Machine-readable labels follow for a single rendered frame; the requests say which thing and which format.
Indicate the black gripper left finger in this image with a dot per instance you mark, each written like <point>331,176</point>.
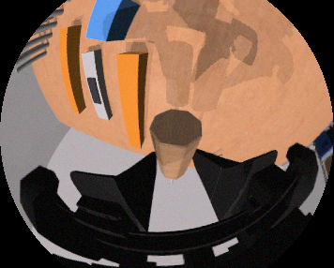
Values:
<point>133,188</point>

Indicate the white flat bar with dark grey inlay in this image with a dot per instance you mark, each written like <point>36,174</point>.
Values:
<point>93,69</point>

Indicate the blue block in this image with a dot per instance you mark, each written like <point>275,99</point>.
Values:
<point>110,19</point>

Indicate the orange long bar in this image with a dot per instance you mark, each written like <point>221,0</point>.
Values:
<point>69,48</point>
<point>131,76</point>

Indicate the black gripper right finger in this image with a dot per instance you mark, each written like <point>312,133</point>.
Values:
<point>225,180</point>

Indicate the hook tool with brown handle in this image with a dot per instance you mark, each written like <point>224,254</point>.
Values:
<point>175,136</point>

